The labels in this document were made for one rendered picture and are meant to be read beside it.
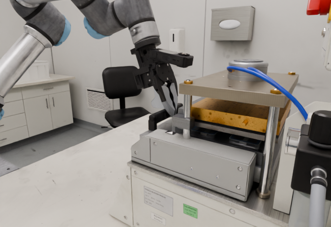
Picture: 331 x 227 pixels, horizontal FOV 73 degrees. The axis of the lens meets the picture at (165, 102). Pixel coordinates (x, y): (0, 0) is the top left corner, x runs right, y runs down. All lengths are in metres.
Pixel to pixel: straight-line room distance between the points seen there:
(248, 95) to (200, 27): 1.78
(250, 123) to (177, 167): 0.16
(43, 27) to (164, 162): 0.71
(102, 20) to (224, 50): 1.51
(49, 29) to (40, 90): 2.14
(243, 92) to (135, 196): 0.33
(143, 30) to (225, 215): 0.45
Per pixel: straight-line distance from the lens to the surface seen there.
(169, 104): 0.58
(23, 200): 0.81
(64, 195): 0.78
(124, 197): 0.58
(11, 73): 0.96
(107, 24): 0.66
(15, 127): 3.04
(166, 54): 0.57
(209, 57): 2.10
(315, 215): 0.22
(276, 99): 0.37
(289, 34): 1.95
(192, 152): 0.42
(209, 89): 0.40
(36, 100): 3.08
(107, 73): 2.35
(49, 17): 0.99
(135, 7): 0.62
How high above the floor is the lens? 1.18
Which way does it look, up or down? 15 degrees down
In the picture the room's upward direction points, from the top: straight up
